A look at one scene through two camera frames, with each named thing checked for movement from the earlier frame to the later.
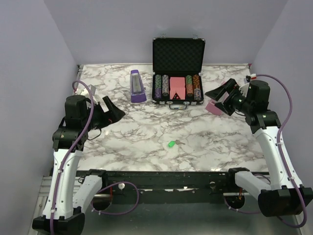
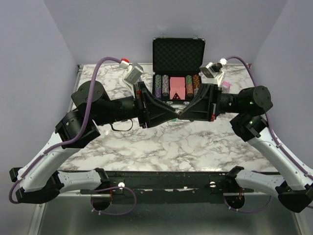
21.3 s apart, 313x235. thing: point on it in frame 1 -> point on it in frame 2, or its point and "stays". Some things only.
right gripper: x=228 y=86 -> x=199 y=108
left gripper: x=113 y=115 -> x=153 y=116
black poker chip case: x=178 y=78 stays
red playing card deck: x=177 y=85 stays
